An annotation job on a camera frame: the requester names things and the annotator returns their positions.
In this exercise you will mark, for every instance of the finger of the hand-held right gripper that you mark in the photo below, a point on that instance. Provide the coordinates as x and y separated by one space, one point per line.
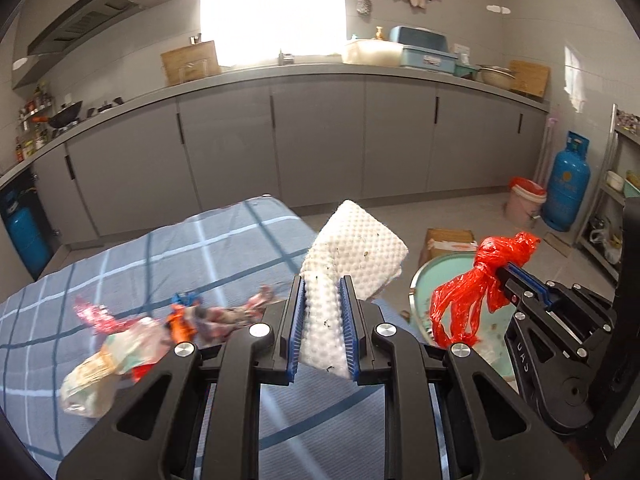
520 350
565 292

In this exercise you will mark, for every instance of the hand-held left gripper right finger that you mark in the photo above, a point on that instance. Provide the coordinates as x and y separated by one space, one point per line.
350 330

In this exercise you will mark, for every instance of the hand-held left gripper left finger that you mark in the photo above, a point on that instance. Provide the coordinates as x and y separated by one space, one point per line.
296 330

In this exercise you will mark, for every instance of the grey patterned wrapper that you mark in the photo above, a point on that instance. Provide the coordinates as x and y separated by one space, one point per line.
225 317

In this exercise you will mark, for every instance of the white foam sheet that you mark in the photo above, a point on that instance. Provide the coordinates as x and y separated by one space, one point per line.
350 250

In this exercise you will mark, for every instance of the red plastic bag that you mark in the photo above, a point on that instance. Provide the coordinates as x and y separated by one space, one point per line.
480 280

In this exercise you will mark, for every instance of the mint green basin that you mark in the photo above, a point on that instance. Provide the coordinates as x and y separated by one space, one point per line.
425 290

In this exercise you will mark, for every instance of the orange and blue wrapper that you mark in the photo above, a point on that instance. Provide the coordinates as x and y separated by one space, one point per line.
182 322

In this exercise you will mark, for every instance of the clear plastic bag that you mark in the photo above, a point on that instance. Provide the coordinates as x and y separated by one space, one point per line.
607 247
110 370

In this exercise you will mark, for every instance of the red cellophane wrapper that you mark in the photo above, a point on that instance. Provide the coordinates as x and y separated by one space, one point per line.
97 315

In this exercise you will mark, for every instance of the clear plastic bag on shelf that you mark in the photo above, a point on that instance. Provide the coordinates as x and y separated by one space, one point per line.
607 247

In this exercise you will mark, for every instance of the pink bucket with red liner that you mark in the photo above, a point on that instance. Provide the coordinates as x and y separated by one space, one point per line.
522 205

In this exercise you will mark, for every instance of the blue gas cylinder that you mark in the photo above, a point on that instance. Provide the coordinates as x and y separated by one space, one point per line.
27 240
567 185

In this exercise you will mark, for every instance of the cardboard box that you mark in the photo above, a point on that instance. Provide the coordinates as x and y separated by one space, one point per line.
450 242

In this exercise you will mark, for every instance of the metal shelf rack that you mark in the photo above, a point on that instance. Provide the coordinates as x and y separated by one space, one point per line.
611 160

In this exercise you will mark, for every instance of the blue checked blanket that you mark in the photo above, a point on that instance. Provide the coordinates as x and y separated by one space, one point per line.
125 260

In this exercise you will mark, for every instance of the grey kitchen counter cabinets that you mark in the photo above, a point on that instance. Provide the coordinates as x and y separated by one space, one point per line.
320 145

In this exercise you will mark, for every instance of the small side window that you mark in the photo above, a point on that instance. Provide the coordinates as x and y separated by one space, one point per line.
576 77

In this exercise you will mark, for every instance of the plain wooden cutting board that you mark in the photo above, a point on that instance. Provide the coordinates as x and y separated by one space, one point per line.
530 79

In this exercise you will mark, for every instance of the metal basin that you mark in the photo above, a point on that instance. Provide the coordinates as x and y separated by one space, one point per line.
495 75

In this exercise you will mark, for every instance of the small teal basin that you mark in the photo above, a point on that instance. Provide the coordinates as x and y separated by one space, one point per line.
465 71

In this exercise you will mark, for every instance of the metal faucet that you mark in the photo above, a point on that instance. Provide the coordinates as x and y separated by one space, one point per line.
286 57

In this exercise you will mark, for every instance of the white plastic container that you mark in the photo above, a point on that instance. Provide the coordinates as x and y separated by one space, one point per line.
372 54

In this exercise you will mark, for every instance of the blue dish box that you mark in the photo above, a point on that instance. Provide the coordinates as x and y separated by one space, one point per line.
425 52

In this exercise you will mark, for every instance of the wooden cutting board in holder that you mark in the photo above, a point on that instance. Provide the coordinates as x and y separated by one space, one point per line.
190 62

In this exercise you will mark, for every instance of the gas stove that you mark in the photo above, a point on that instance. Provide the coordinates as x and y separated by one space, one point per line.
105 107

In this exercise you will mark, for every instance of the yellow soap dispenser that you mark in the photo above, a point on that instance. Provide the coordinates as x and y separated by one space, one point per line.
379 34

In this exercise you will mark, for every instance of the black wok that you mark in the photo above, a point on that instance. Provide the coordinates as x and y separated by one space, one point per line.
65 115

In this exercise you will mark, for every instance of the hanging grey scrubber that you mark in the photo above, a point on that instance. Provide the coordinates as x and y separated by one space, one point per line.
364 5

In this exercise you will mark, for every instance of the bright window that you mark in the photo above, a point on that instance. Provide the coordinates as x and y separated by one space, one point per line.
270 5

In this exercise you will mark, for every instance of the spice rack with bottles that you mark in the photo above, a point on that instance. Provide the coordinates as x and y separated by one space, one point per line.
35 105

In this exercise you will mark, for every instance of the white wall socket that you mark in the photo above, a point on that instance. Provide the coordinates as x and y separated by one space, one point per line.
461 50

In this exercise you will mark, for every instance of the white wall hook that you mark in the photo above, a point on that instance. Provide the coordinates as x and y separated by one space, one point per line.
498 9

